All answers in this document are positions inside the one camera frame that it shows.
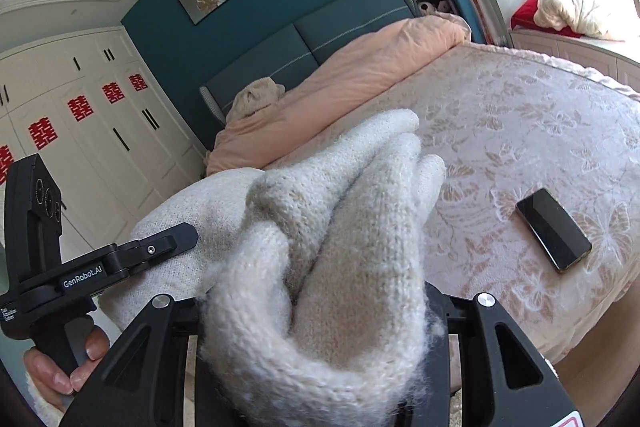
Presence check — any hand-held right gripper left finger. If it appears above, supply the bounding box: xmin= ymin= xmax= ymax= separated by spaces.
xmin=59 ymin=292 xmax=207 ymax=427

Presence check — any beige crumpled cloth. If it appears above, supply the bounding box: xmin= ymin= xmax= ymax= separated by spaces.
xmin=227 ymin=77 xmax=287 ymax=128

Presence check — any person's left hand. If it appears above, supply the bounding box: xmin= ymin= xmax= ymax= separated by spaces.
xmin=22 ymin=327 xmax=111 ymax=411

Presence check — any bed with pink floral cover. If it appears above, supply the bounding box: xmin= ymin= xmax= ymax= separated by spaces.
xmin=205 ymin=39 xmax=640 ymax=365

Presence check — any red cushion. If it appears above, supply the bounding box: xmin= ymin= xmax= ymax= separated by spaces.
xmin=510 ymin=0 xmax=576 ymax=38

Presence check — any blue upholstered headboard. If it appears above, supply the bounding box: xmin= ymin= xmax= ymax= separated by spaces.
xmin=199 ymin=0 xmax=420 ymax=130

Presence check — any white sweater with black hearts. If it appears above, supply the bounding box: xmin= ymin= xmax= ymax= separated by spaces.
xmin=97 ymin=109 xmax=448 ymax=427

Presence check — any white bundled cloth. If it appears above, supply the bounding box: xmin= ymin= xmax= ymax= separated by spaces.
xmin=532 ymin=0 xmax=627 ymax=40

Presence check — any black smartphone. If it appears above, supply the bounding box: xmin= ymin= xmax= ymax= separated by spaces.
xmin=515 ymin=187 xmax=594 ymax=275

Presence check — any white wardrobe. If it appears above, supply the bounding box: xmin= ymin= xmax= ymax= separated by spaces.
xmin=0 ymin=26 xmax=213 ymax=260

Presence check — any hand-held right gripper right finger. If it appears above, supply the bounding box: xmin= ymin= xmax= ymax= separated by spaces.
xmin=400 ymin=289 xmax=587 ymax=427

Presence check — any pink duvet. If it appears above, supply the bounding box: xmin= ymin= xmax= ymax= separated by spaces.
xmin=205 ymin=14 xmax=472 ymax=178

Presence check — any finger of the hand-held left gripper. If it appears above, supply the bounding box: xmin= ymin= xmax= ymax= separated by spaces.
xmin=117 ymin=222 xmax=200 ymax=277

